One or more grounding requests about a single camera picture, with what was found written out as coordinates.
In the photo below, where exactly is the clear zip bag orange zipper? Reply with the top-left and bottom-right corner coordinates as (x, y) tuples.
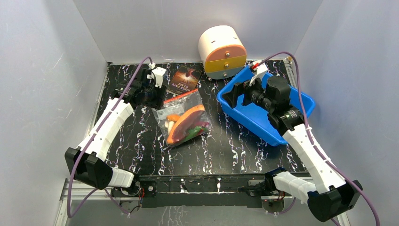
(152, 89), (212, 147)

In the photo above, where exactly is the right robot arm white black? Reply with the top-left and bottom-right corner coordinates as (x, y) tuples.
(222, 76), (361, 222)

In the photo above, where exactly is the dark paperback book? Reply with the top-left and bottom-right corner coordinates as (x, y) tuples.
(167, 66), (201, 95)

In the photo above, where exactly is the orange toy squash slice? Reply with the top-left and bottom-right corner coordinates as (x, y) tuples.
(166, 104), (207, 146)

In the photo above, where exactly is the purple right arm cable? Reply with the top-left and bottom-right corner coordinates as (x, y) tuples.
(254, 51), (381, 226)

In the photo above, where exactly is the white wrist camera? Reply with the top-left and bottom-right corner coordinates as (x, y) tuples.
(147, 63), (167, 88)
(249, 60), (269, 86)

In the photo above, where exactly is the dark red sweet potato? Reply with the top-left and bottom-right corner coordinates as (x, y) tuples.
(173, 109), (205, 143)

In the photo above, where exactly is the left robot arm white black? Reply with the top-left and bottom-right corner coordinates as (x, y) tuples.
(64, 64), (167, 196)

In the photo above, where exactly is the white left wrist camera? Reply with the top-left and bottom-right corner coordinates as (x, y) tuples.
(147, 63), (167, 88)

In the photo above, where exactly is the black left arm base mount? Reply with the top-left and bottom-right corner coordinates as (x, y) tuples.
(111, 180), (157, 200)

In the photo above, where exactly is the green toy pepper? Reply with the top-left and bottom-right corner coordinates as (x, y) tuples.
(182, 126), (208, 142)

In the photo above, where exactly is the magenta purple toy vegetable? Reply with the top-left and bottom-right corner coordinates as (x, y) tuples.
(194, 121), (210, 128)

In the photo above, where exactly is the white toy garlic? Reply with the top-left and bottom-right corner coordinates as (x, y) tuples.
(164, 121), (175, 133)

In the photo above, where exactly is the orange bumpy toy food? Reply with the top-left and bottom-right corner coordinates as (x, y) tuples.
(166, 114), (181, 122)

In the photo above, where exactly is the aluminium front rail frame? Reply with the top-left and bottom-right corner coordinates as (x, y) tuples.
(56, 178), (350, 226)

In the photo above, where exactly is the blue plastic bin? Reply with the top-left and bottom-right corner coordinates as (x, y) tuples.
(217, 65), (316, 146)

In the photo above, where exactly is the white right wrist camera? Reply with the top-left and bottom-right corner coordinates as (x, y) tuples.
(249, 60), (269, 86)

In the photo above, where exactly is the round white drawer cabinet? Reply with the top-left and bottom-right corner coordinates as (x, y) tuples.
(198, 25), (247, 80)

